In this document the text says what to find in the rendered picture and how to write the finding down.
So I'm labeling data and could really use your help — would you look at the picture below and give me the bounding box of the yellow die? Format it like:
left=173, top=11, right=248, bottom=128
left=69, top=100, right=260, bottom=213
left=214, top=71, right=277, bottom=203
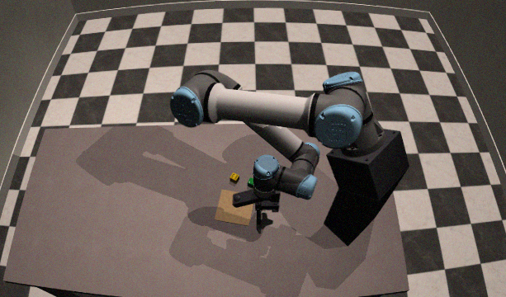
left=230, top=173, right=239, bottom=184

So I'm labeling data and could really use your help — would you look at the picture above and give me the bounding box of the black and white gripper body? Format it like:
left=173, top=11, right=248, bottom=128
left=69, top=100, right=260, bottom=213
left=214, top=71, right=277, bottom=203
left=254, top=191, right=281, bottom=212

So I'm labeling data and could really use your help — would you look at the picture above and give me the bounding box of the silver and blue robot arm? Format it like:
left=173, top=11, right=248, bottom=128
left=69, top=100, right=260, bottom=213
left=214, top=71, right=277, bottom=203
left=170, top=70, right=386, bottom=208

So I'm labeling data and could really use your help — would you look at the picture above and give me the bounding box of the tan flat mat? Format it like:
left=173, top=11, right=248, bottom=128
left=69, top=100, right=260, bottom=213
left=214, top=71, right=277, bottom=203
left=215, top=190, right=253, bottom=226

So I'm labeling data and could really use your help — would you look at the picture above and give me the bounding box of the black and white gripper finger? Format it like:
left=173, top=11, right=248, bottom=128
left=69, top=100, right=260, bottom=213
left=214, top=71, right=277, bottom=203
left=257, top=209, right=273, bottom=233

